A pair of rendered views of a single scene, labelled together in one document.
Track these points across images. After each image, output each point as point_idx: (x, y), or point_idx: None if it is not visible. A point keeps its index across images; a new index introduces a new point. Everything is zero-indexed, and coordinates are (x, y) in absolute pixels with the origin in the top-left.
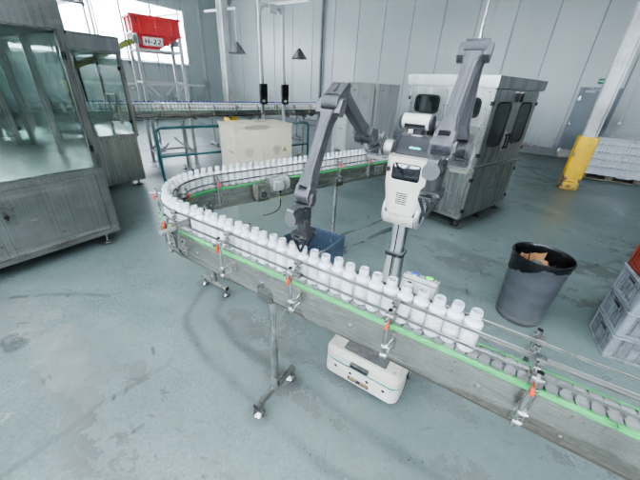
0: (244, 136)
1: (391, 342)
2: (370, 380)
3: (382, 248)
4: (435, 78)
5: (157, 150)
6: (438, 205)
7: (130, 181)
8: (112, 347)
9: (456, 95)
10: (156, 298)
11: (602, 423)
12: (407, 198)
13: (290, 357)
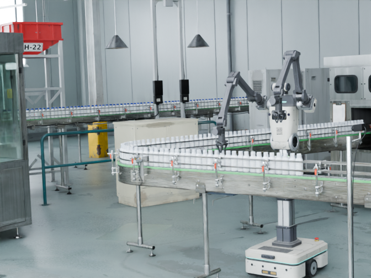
0: (145, 134)
1: (269, 183)
2: (276, 265)
3: (308, 229)
4: (348, 59)
5: (41, 159)
6: None
7: None
8: (73, 274)
9: (281, 72)
10: (90, 258)
11: (343, 181)
12: (282, 129)
13: (216, 274)
